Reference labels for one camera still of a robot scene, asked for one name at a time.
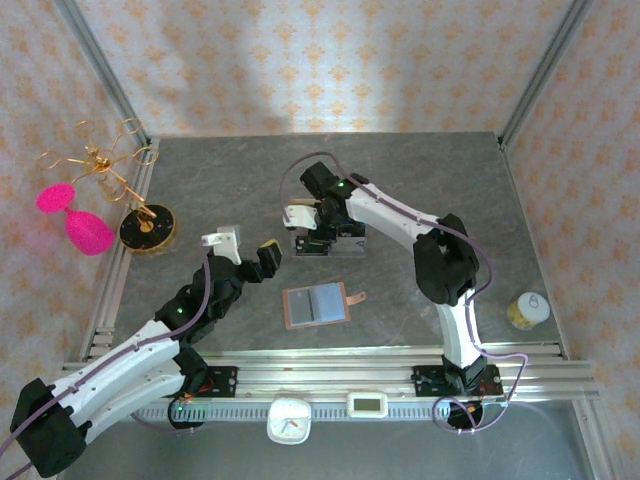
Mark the plain black card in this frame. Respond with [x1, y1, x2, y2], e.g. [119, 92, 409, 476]
[294, 237, 331, 257]

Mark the brown leather card holder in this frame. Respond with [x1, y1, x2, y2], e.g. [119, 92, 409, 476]
[282, 282, 366, 330]

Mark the clear acrylic organizer box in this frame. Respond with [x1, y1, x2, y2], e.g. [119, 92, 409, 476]
[291, 197, 367, 259]

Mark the white square clock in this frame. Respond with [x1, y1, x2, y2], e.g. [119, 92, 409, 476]
[266, 394, 314, 445]

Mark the pink glitter goblet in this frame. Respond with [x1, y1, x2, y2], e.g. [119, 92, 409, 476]
[35, 182, 116, 257]

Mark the white digital timer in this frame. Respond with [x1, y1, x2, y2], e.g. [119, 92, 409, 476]
[347, 391, 390, 419]

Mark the yellow can with white lid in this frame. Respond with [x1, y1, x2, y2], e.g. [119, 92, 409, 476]
[507, 292, 551, 331]

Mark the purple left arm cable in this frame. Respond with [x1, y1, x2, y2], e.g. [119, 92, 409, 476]
[0, 249, 212, 476]

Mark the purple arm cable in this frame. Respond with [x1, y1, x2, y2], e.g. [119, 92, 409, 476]
[279, 151, 530, 435]
[0, 249, 212, 476]

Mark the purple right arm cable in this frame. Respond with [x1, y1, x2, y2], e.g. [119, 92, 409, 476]
[279, 151, 530, 435]

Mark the gold wire stand black base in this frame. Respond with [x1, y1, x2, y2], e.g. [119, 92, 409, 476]
[38, 118, 178, 256]

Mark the aluminium side rail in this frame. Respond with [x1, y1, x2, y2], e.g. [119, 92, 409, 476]
[82, 137, 161, 351]

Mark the aluminium front rail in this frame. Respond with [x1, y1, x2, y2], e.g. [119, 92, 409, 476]
[62, 342, 601, 402]

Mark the grey slotted cable duct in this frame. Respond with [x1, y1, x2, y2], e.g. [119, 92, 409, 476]
[129, 399, 481, 425]

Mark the aluminium frame post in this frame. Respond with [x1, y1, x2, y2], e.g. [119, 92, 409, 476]
[52, 0, 150, 145]
[497, 0, 596, 151]

